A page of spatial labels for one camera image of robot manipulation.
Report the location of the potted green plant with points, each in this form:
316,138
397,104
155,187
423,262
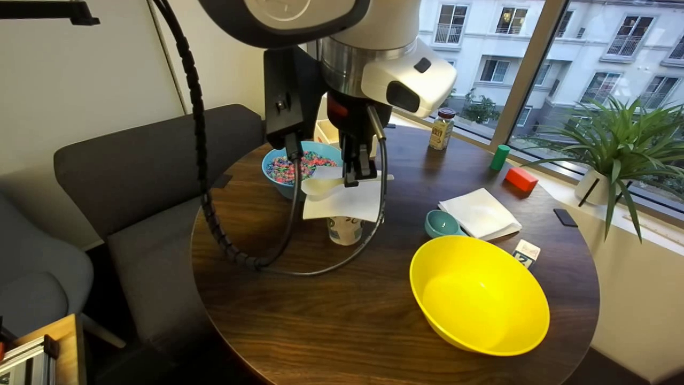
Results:
623,141

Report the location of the yellow plastic bowl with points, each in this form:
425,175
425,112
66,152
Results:
477,297

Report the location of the white paper towel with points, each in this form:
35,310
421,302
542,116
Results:
360,202

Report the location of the dark grey sofa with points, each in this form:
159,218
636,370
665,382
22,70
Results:
140,194

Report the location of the green block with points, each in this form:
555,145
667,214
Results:
499,157

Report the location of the white plastic spoon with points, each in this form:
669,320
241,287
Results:
323,182

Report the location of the small white packet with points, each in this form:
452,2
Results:
526,252

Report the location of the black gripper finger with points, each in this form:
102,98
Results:
349,173
365,164

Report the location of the teal measuring cup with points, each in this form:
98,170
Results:
438,222

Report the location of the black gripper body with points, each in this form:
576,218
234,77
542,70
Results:
293,92

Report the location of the blue bowl of colourful cereal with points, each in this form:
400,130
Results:
281,172

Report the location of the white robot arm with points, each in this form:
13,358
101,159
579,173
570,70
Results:
361,57

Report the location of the round wooden table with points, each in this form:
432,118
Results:
330,320

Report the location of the glass jar with dark lid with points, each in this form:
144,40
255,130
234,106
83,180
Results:
441,128

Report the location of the grey armchair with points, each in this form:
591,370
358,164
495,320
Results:
42,277

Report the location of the folded white napkin stack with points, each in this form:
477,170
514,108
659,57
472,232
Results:
481,214

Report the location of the wooden crate with rails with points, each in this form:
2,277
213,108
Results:
47,355

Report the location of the patterned paper cup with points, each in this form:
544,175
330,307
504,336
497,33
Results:
342,229

